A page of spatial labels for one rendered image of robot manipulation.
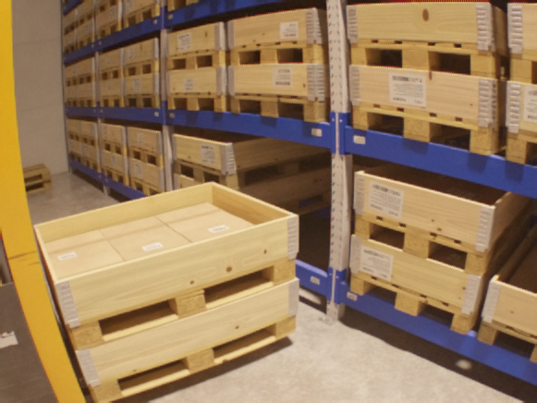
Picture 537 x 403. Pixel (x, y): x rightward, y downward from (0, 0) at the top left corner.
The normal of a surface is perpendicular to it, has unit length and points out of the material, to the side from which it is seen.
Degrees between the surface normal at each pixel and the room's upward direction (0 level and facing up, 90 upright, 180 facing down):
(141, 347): 90
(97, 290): 90
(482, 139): 90
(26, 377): 90
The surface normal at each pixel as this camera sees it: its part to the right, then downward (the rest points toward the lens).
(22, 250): 0.58, 0.25
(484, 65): -0.77, 0.23
